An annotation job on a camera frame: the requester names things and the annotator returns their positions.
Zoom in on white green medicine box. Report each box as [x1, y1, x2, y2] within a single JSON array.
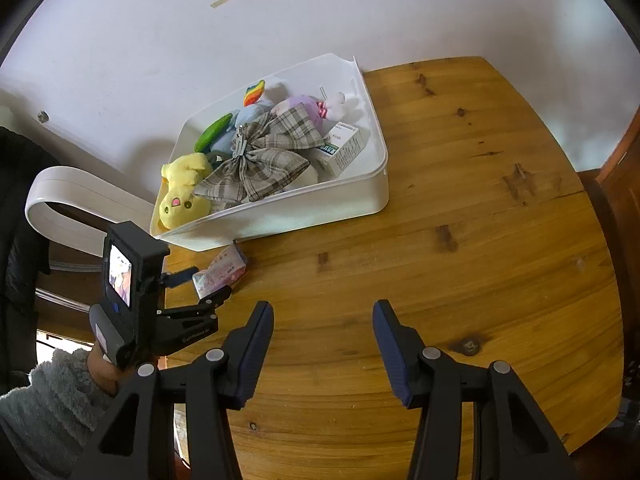
[[310, 122, 368, 178]]

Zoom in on grey fleece sleeve forearm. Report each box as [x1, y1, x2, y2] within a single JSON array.
[[1, 349, 113, 479]]

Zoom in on blue rainbow plush toy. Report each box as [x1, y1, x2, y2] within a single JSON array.
[[193, 79, 286, 162]]

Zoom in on left hand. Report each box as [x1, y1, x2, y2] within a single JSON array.
[[87, 342, 134, 396]]

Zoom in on pink tissue packet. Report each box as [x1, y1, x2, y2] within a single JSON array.
[[192, 243, 247, 299]]

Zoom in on wooden bedside table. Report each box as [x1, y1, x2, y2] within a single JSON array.
[[159, 55, 626, 480]]

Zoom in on purple plush toy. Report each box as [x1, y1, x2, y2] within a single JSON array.
[[270, 92, 348, 132]]

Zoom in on wooden cabinet door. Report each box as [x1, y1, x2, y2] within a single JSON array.
[[574, 109, 640, 281]]

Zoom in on yellow plush toy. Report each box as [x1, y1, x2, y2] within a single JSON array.
[[158, 153, 213, 230]]

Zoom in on plaid fabric bow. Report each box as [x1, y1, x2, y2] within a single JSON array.
[[194, 105, 323, 206]]

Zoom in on black padded jacket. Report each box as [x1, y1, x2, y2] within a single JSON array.
[[0, 127, 58, 393]]

